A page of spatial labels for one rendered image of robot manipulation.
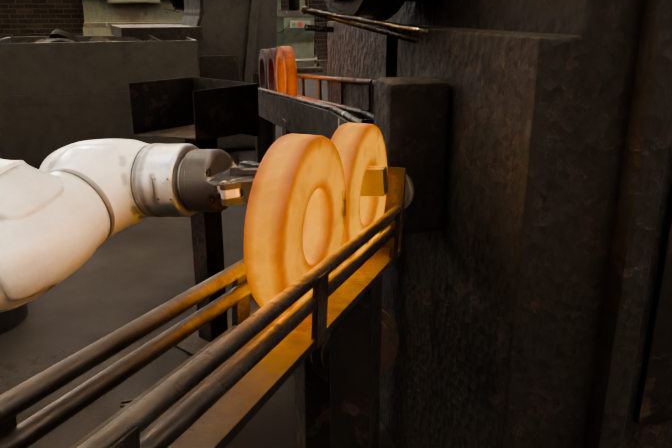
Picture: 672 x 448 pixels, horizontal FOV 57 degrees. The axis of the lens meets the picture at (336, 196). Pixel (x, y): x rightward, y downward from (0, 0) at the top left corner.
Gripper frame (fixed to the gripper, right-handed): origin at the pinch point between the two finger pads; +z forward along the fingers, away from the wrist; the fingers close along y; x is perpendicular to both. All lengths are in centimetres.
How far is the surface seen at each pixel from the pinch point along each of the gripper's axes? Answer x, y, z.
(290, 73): 5, -101, -51
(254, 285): -2.6, 22.9, -1.1
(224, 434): -6.0, 35.9, 3.1
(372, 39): 14, -63, -15
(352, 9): 19.2, -43.1, -12.8
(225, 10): 33, -290, -174
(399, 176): -1.4, -7.9, 3.0
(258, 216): 3.1, 22.8, -0.1
